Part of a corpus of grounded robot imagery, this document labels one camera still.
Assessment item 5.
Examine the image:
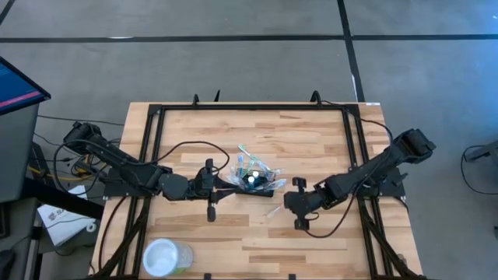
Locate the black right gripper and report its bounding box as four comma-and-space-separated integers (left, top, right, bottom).
282, 177, 324, 231

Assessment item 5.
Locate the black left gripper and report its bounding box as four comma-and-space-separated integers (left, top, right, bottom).
189, 157, 240, 223

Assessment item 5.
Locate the white wipes canister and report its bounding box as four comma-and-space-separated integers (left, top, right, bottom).
142, 237, 195, 278

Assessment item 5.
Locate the white paper box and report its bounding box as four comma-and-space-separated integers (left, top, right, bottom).
37, 184, 97, 247

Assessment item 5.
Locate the grey furniture piece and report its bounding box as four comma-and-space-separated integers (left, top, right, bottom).
465, 139, 498, 163

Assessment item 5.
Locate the grey cabinet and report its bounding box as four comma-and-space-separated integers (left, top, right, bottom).
0, 103, 40, 204

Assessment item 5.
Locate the blue screen monitor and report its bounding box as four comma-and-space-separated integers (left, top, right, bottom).
0, 56, 52, 117

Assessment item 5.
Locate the black wire caddy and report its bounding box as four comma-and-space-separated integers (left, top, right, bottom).
232, 173, 276, 198

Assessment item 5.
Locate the black aluminium table frame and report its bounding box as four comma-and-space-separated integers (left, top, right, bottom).
91, 89, 425, 280

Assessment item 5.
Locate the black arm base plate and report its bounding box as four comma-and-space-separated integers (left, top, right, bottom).
349, 177, 406, 198
103, 179, 160, 198

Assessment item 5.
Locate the black floor cable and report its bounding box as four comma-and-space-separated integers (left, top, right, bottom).
37, 114, 125, 128
461, 145, 498, 195

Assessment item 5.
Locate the yellow cable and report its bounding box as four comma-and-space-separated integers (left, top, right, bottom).
26, 165, 106, 183

